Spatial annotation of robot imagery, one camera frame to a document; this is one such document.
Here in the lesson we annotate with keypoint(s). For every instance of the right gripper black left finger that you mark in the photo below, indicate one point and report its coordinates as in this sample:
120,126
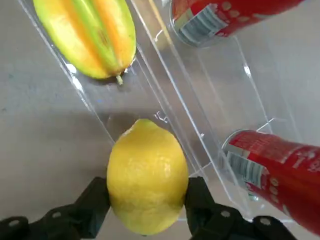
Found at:
70,220

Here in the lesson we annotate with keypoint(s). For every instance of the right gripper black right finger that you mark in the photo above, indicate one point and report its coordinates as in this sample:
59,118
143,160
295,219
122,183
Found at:
212,222

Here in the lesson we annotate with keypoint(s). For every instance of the yellow lemon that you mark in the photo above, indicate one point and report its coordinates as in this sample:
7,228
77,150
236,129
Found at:
147,177

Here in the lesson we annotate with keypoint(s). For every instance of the red drink bottle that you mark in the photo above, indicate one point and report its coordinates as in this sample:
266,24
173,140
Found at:
225,17
287,175

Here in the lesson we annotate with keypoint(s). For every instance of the clear acrylic tiered rack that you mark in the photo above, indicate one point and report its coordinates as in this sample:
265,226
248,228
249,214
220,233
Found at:
212,100

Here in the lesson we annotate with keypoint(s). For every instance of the yellow green starfruit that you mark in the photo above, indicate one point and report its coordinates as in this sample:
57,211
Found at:
85,37

